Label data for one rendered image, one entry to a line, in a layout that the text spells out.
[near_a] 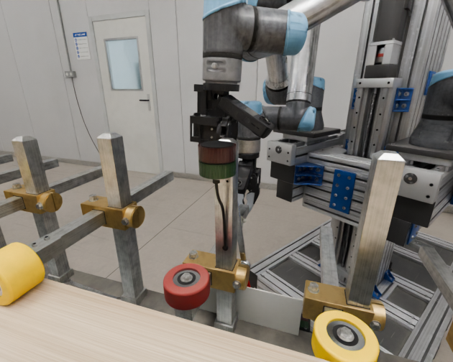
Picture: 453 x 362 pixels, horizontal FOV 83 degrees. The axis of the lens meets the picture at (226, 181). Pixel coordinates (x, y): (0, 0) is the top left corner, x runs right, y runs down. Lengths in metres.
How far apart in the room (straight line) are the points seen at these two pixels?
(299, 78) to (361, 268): 0.57
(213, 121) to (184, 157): 3.14
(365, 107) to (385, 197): 0.81
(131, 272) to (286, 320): 0.37
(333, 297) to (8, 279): 0.52
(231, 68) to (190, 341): 0.44
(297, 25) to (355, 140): 0.77
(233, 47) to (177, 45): 3.05
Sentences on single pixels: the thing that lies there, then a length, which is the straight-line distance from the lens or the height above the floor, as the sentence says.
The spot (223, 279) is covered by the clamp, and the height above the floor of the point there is 0.85.
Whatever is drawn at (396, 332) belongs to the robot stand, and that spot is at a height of 0.21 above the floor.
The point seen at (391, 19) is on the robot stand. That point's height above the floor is 1.45.
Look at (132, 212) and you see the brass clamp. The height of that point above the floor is 0.97.
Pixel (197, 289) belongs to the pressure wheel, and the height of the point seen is 0.91.
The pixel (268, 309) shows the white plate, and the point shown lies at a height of 0.75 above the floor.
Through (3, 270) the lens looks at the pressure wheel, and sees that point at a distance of 0.50.
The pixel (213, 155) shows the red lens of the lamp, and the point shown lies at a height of 1.12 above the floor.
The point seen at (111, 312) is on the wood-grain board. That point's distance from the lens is 0.46.
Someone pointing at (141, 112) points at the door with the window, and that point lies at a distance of 3.89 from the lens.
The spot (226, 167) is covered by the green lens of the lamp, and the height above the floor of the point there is 1.10.
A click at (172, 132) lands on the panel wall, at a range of 3.63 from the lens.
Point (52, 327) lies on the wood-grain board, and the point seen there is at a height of 0.90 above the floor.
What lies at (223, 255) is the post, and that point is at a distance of 0.52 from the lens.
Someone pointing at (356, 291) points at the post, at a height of 0.88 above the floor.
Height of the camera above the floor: 1.21
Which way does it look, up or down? 20 degrees down
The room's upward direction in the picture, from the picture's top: straight up
